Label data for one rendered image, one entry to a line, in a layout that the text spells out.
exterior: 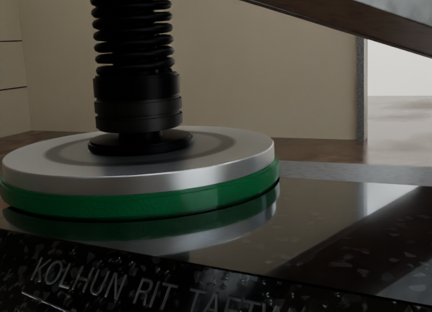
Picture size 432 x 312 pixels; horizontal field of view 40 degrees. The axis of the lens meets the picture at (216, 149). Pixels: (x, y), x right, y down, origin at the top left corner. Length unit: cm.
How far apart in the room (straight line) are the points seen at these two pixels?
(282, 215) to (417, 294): 13
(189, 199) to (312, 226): 8
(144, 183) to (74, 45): 607
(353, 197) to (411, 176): 7
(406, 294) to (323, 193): 16
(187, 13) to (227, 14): 42
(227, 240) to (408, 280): 10
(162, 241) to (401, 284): 13
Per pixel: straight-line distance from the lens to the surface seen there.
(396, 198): 41
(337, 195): 41
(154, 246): 33
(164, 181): 38
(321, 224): 35
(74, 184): 39
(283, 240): 33
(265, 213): 37
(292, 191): 42
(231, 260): 30
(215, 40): 560
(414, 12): 55
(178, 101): 46
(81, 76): 641
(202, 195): 38
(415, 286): 28
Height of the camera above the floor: 93
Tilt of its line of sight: 11 degrees down
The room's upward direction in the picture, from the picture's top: 3 degrees counter-clockwise
